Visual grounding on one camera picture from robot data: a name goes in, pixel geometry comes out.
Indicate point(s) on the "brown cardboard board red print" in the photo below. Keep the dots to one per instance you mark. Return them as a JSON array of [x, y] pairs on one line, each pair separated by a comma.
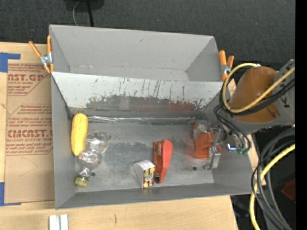
[[28, 166]]

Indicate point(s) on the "clear glass bottle yellow cap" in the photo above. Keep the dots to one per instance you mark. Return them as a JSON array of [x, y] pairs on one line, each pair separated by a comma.
[[94, 142]]

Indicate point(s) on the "orange plastic block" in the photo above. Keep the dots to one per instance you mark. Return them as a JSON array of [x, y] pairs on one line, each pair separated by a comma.
[[202, 146]]

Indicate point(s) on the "grey metal bin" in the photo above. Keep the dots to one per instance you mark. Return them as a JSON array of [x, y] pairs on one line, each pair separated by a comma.
[[134, 138]]

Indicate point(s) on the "yellow toy corn cob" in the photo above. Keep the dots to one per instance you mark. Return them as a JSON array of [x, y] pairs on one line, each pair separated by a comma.
[[79, 134]]

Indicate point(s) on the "white box red yellow print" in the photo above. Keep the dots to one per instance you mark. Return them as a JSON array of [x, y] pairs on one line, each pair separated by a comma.
[[144, 168]]

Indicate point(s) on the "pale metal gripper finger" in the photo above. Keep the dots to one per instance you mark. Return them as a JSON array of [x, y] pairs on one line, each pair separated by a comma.
[[215, 160], [201, 129]]

